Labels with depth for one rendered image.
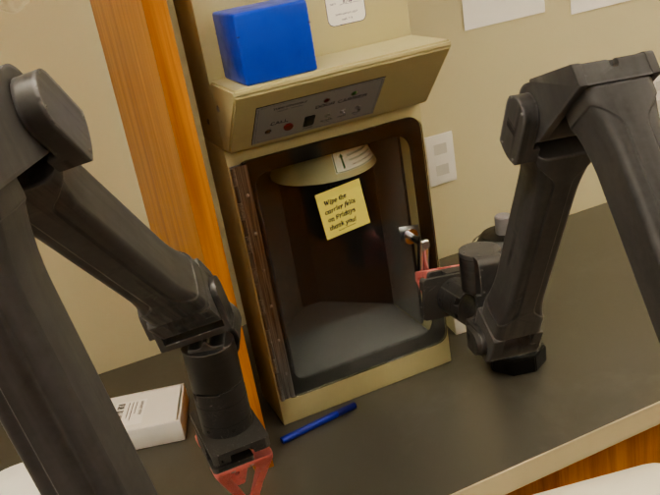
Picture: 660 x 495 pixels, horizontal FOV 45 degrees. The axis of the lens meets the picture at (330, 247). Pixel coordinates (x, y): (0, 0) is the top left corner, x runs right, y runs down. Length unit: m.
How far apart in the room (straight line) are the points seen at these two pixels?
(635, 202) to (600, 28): 1.37
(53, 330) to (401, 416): 0.91
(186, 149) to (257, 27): 0.18
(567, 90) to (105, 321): 1.16
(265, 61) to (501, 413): 0.65
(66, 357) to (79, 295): 1.16
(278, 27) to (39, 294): 0.65
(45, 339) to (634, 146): 0.47
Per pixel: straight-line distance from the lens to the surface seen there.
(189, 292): 0.77
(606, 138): 0.70
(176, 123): 1.05
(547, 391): 1.35
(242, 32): 1.04
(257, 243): 1.20
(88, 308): 1.65
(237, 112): 1.06
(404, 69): 1.14
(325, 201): 1.22
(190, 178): 1.06
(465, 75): 1.82
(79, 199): 0.58
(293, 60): 1.06
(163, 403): 1.43
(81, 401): 0.48
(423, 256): 1.26
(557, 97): 0.74
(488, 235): 1.32
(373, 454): 1.25
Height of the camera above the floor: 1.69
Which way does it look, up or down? 22 degrees down
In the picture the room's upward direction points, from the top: 10 degrees counter-clockwise
